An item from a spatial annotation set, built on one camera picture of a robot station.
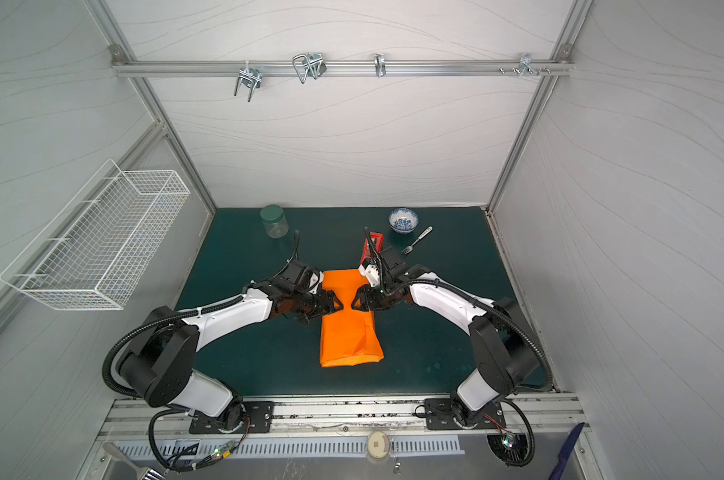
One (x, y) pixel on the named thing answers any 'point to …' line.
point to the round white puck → (378, 444)
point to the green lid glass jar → (273, 217)
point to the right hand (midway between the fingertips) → (362, 298)
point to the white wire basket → (95, 249)
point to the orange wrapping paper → (348, 335)
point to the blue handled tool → (565, 452)
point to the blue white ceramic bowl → (403, 220)
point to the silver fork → (409, 248)
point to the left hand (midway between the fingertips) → (339, 305)
